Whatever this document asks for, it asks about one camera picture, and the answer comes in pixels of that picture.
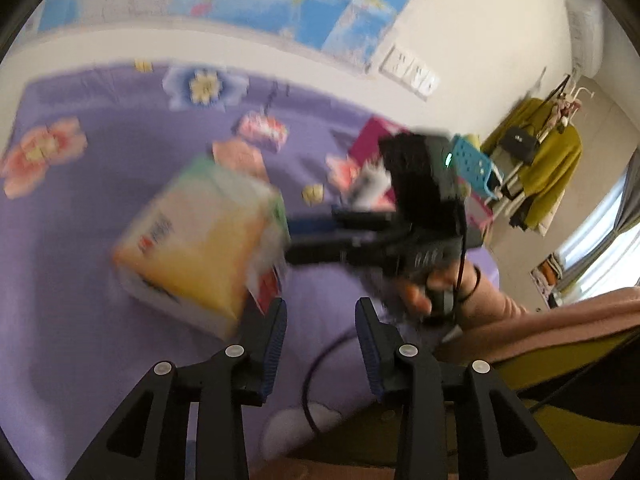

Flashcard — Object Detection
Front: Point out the pink-edged white box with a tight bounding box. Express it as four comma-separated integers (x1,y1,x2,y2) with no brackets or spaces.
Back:
347,116,496,228

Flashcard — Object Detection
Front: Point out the bright window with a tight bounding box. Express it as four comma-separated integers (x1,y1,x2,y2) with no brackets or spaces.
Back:
550,160,640,306

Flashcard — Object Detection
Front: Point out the black hair tie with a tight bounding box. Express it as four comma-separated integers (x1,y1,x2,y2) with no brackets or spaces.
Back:
457,266,482,303

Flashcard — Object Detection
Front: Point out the person's right forearm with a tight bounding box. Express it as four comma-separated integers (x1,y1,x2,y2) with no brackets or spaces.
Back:
435,285,640,366

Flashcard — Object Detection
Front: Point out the black handbag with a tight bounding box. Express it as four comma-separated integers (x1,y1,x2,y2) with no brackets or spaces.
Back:
500,125,541,165

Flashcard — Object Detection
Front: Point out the colourful wall map poster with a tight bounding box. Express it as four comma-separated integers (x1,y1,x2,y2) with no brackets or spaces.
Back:
37,0,443,68

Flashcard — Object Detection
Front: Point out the white wall switch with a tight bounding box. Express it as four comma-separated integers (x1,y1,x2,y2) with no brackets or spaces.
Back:
416,67,441,98

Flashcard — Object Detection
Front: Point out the pink white tissue pack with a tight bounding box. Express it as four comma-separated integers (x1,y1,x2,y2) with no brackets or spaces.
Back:
237,112,290,153

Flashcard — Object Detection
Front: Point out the olive yellow coat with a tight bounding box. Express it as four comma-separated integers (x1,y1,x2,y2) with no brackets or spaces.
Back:
481,97,583,233

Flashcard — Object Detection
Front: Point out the green white plush toy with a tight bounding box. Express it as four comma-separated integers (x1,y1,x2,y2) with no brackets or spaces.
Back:
350,162,393,208

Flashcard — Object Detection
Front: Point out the person's right hand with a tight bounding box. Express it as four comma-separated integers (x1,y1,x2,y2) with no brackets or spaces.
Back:
395,255,481,328

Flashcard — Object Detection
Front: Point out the white clothes rack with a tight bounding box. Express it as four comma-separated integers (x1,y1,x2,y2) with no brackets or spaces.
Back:
480,74,596,233

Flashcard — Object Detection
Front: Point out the black cable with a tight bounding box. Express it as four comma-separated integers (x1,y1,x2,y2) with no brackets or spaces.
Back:
301,332,353,436

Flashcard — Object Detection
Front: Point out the yellow tissue pack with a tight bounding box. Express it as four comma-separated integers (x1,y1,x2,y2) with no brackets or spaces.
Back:
112,155,292,341

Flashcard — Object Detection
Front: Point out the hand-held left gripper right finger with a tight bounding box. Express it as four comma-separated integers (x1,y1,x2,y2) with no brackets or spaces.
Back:
354,297,578,480

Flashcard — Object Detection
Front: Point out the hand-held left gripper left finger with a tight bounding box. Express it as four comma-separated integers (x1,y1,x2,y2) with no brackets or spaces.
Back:
65,297,288,480

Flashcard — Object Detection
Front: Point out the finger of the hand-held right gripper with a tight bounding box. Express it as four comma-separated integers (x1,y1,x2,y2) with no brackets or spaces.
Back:
287,207,408,236
285,235,401,268

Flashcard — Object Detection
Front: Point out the white air conditioner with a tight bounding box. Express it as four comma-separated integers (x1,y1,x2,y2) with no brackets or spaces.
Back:
565,0,608,78

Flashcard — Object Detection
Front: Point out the white wall socket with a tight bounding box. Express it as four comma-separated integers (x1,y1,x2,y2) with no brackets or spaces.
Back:
381,46,408,80
400,55,426,89

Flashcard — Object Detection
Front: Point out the person's olive black clothing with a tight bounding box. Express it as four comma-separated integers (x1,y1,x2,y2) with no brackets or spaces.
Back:
495,327,640,476

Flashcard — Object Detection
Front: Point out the purple floral bed sheet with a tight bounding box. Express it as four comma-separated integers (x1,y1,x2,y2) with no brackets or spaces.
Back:
0,60,501,480

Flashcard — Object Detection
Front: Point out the teal perforated storage rack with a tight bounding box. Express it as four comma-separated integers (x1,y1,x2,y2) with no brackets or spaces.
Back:
447,134,503,201

